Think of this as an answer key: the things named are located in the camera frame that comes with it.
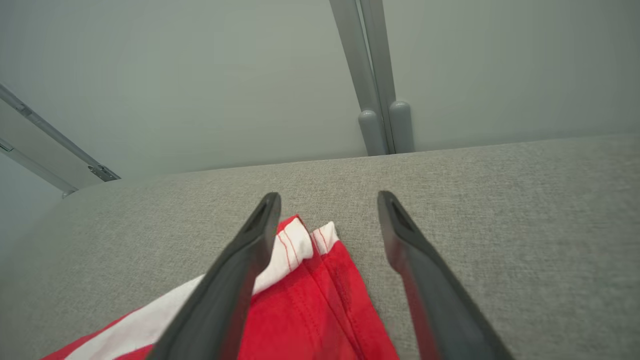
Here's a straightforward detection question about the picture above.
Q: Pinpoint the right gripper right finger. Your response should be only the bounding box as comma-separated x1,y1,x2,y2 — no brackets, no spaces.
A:
377,190,517,360

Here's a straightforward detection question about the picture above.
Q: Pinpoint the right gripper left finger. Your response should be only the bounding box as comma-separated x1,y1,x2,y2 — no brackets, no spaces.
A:
146,191,282,360

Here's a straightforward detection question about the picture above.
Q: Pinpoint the grey partition post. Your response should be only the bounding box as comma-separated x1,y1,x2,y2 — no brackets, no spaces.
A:
328,0,389,157
358,0,416,154

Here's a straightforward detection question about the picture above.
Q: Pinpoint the red and white garment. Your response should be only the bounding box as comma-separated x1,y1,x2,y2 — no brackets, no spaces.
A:
41,214,401,360

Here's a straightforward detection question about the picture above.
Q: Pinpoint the grey metal rail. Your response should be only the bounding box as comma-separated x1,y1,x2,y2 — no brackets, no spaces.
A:
0,82,122,183
0,139,80,199

